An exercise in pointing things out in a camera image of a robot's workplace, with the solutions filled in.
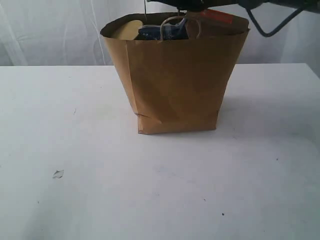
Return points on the brown kraft coffee pouch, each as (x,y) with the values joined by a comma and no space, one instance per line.
(210,23)

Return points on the noodle packet blue and white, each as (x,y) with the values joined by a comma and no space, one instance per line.
(168,31)

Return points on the brown paper shopping bag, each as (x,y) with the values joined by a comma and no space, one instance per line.
(173,85)

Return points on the white background curtain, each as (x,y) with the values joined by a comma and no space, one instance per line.
(67,32)

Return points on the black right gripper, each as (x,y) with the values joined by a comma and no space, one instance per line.
(195,5)

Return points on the torn clear plastic scrap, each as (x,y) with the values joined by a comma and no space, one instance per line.
(58,174)

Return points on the clear jar with gold lid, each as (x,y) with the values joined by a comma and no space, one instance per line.
(128,31)

